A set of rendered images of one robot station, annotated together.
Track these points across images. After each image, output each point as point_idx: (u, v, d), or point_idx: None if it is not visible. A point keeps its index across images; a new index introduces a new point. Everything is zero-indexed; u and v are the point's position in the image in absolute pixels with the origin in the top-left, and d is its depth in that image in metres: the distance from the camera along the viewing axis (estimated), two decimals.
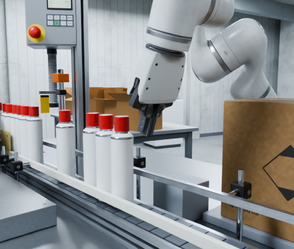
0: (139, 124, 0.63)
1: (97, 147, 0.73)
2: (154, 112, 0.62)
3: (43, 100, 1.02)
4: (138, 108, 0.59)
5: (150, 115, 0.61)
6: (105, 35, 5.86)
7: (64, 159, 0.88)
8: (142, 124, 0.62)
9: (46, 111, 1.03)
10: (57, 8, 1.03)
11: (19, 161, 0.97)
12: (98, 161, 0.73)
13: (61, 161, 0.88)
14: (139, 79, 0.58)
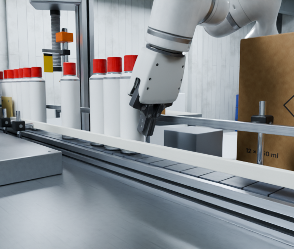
0: (139, 124, 0.63)
1: (105, 92, 0.69)
2: (154, 112, 0.62)
3: (47, 59, 0.98)
4: (139, 108, 0.59)
5: (150, 115, 0.61)
6: (106, 28, 5.82)
7: (69, 114, 0.83)
8: (142, 124, 0.62)
9: (50, 70, 0.99)
10: None
11: (21, 120, 0.93)
12: (106, 106, 0.69)
13: (65, 115, 0.83)
14: (140, 79, 0.58)
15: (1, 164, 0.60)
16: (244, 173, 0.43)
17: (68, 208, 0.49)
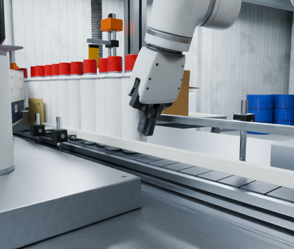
0: (139, 124, 0.63)
1: (108, 91, 0.67)
2: (154, 112, 0.62)
3: (92, 51, 0.78)
4: (139, 108, 0.59)
5: (150, 115, 0.61)
6: None
7: (95, 116, 0.76)
8: (142, 124, 0.62)
9: None
10: None
11: (63, 129, 0.73)
12: (110, 106, 0.67)
13: (91, 118, 0.75)
14: (140, 79, 0.58)
15: (67, 200, 0.40)
16: None
17: None
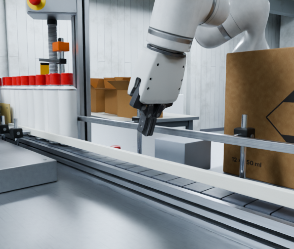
0: (139, 124, 0.63)
1: (50, 100, 0.90)
2: (154, 112, 0.62)
3: (43, 67, 1.01)
4: (139, 108, 0.59)
5: (151, 115, 0.61)
6: (105, 30, 5.85)
7: None
8: (142, 124, 0.62)
9: None
10: None
11: (19, 128, 0.96)
12: (51, 110, 0.90)
13: (41, 119, 0.98)
14: (140, 79, 0.58)
15: None
16: (223, 185, 0.46)
17: (61, 216, 0.53)
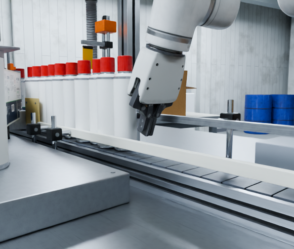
0: (139, 124, 0.63)
1: (101, 91, 0.70)
2: (154, 112, 0.62)
3: (86, 52, 0.80)
4: (139, 108, 0.59)
5: (150, 115, 0.61)
6: None
7: (89, 115, 0.78)
8: (142, 124, 0.62)
9: None
10: None
11: (58, 128, 0.76)
12: (103, 105, 0.70)
13: (85, 117, 0.78)
14: (140, 79, 0.58)
15: (58, 194, 0.43)
16: None
17: None
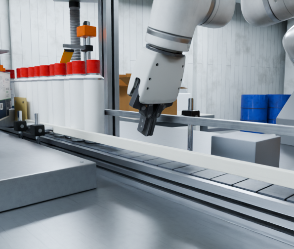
0: (139, 124, 0.63)
1: (73, 91, 0.79)
2: (154, 112, 0.62)
3: (66, 54, 0.88)
4: (139, 108, 0.59)
5: (150, 115, 0.61)
6: None
7: None
8: (142, 124, 0.62)
9: None
10: None
11: (41, 124, 0.83)
12: (75, 103, 0.79)
13: (62, 114, 0.87)
14: (140, 79, 0.58)
15: (29, 179, 0.50)
16: None
17: (122, 238, 0.39)
